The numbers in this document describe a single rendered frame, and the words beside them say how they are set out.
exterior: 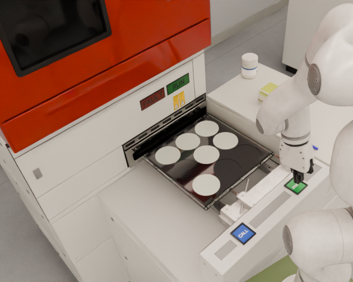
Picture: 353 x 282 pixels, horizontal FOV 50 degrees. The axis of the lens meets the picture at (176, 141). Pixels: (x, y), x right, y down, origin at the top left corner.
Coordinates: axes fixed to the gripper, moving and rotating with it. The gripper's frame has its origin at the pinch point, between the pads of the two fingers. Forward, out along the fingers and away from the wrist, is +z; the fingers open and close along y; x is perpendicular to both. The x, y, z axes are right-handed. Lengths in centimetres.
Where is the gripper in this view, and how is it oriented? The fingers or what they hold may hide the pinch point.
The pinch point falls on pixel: (298, 176)
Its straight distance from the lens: 128.3
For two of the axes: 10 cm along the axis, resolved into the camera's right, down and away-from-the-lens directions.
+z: 2.3, 8.0, 5.5
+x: 7.5, -5.1, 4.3
